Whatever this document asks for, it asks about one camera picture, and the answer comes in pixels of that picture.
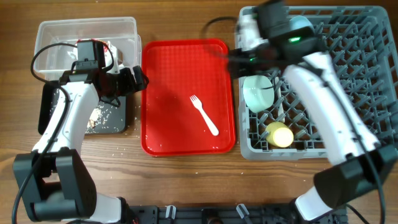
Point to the yellow cup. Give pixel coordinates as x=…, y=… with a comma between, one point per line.
x=279, y=134

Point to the clear plastic waste bin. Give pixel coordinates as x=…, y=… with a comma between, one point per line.
x=120, y=31

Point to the light blue plate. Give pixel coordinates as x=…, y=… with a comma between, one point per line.
x=299, y=22

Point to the food scraps and rice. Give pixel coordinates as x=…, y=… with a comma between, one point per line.
x=101, y=116

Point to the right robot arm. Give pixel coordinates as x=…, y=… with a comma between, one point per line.
x=267, y=38

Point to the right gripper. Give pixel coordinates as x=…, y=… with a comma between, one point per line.
x=236, y=67

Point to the mint green bowl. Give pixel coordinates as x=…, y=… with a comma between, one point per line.
x=258, y=93

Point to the grey dishwasher rack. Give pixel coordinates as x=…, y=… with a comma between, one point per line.
x=360, y=42

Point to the white plastic fork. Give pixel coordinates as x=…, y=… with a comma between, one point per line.
x=199, y=106

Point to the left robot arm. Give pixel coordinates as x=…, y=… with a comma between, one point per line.
x=54, y=184

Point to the white napkin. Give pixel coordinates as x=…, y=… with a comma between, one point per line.
x=117, y=56

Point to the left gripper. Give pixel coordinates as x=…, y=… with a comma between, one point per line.
x=129, y=86

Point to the black rectangular tray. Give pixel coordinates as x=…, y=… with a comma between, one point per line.
x=115, y=118

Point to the red serving tray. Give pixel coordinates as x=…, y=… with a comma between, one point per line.
x=178, y=69

